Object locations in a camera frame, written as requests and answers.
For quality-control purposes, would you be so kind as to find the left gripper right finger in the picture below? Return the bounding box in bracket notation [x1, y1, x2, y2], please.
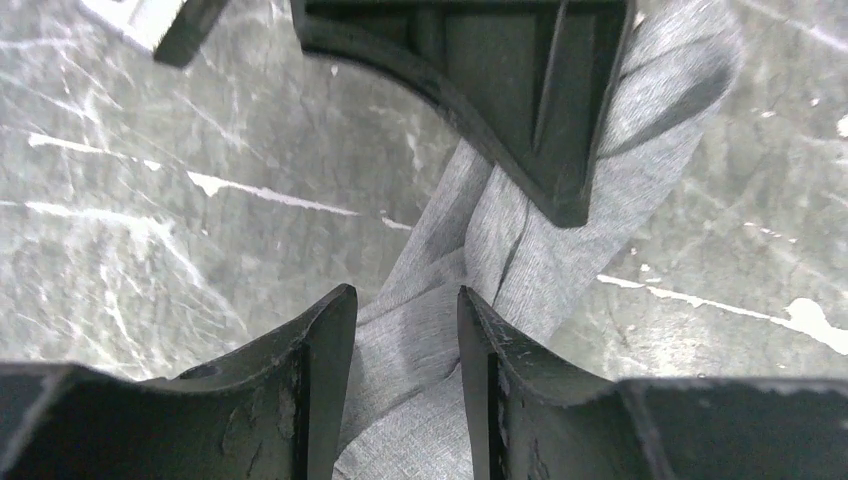
[457, 288, 847, 480]

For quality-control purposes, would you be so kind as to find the grey cloth napkin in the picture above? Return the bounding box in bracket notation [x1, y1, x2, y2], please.
[333, 1, 743, 479]

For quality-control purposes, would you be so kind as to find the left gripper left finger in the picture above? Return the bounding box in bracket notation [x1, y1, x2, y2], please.
[1, 284, 357, 479]

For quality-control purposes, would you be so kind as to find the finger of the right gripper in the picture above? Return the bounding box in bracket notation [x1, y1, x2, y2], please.
[291, 1, 636, 228]

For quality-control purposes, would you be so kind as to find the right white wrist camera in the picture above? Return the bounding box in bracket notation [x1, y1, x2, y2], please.
[78, 0, 228, 68]

